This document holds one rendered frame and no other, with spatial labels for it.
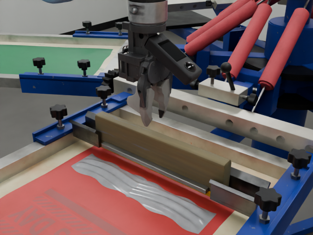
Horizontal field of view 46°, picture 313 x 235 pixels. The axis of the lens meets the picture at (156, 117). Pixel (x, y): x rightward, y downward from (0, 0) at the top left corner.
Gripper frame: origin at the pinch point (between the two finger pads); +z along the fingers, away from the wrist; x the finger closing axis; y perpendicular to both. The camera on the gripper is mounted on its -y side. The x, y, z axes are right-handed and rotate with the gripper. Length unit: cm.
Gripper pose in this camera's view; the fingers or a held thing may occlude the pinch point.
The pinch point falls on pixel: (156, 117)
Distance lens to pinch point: 79.6
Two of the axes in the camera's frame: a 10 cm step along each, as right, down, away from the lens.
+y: -7.9, -2.8, 5.4
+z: 0.0, 8.9, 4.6
